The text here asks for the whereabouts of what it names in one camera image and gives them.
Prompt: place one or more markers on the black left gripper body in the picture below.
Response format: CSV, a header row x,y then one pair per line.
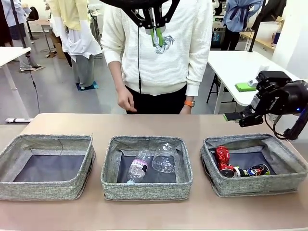
x,y
134,3

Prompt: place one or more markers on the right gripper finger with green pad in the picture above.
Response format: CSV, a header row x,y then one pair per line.
x,y
272,77
250,116

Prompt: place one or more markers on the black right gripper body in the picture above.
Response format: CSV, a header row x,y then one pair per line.
x,y
284,98

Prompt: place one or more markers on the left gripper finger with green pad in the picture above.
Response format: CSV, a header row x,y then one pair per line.
x,y
163,16
148,19

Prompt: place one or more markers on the silver foil ball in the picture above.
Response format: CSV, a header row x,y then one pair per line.
x,y
167,43

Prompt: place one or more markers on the crushed red can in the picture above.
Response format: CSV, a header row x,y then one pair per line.
x,y
222,156

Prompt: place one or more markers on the crushed blue can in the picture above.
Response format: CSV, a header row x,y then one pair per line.
x,y
255,170

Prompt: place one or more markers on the clear plastic cup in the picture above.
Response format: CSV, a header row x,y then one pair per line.
x,y
164,161

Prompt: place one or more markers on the clear bottle with pink label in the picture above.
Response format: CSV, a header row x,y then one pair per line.
x,y
138,167

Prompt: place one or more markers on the person's left forearm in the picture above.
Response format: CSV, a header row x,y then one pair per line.
x,y
189,98

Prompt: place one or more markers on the person's right forearm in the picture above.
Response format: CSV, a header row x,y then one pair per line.
x,y
118,74

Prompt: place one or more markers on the person's left hand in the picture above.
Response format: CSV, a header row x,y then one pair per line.
x,y
185,110

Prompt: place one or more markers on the person's right hand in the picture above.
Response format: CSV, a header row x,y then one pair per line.
x,y
126,99

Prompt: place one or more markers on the black pole on large table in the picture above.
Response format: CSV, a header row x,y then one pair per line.
x,y
252,41

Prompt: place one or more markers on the clear plastic storage box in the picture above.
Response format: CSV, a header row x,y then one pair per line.
x,y
268,32

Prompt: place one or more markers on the person's white knit sweater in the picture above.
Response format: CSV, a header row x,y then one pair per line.
x,y
168,67

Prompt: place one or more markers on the orange wrist watch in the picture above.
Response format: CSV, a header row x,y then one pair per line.
x,y
190,103

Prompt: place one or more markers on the person in black coat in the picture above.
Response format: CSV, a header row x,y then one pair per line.
x,y
274,12

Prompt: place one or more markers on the person in yellow sweater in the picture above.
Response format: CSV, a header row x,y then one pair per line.
x,y
72,29

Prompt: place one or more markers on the person in blue tied shirt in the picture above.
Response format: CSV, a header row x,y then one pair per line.
x,y
238,16

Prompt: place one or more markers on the grey fabric basket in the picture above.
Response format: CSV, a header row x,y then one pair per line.
x,y
144,191
36,190
240,186

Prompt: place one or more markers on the person's black trousers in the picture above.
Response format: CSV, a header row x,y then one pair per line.
x,y
158,104

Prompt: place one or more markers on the brown cardboard box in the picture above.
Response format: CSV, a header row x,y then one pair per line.
x,y
56,45

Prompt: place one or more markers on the black pole on small table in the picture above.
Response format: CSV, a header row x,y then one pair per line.
x,y
20,29

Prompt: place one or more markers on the person in pale blue shirt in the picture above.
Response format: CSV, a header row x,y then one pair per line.
x,y
14,21

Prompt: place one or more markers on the small white table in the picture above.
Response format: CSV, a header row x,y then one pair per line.
x,y
12,52

